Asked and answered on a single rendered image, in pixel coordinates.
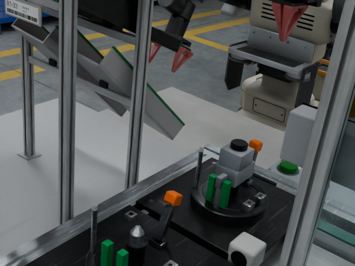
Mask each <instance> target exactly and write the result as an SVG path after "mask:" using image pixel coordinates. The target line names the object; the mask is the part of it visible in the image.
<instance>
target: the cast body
mask: <svg viewBox="0 0 355 266"><path fill-rule="evenodd" d="M254 151H255V150H254V149H253V148H251V147H249V146H248V143H247V142H246V141H245V140H242V139H234V140H232V141H231V142H230V143H229V144H227V145H225V146H223V147H221V149H220V155H219V161H218V163H217V164H216V168H215V173H214V174H216V175H218V176H217V178H216V184H215V187H217V188H219V189H220V188H221V187H222V183H223V182H224V181H225V180H228V181H230V182H232V184H231V187H233V188H235V187H237V186H238V185H239V184H241V183H242V182H244V181H245V180H247V179H248V178H250V177H251V176H252V175H253V172H254V167H255V161H253V156H254Z"/></svg>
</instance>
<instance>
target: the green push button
mask: <svg viewBox="0 0 355 266"><path fill-rule="evenodd" d="M279 170H281V171H282V172H284V173H287V174H296V173H297V171H298V166H296V165H294V164H292V163H289V162H287V161H282V162H280V164H279Z"/></svg>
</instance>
